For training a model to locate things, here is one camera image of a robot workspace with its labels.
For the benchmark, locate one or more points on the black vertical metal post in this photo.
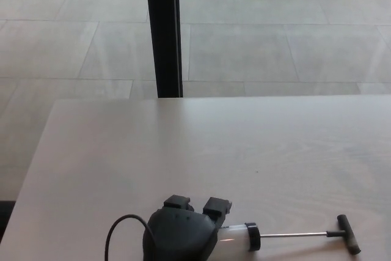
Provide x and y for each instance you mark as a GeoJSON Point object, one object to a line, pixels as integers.
{"type": "Point", "coordinates": [163, 28]}

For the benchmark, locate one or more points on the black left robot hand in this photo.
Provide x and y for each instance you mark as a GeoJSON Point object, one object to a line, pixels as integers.
{"type": "Point", "coordinates": [180, 233]}

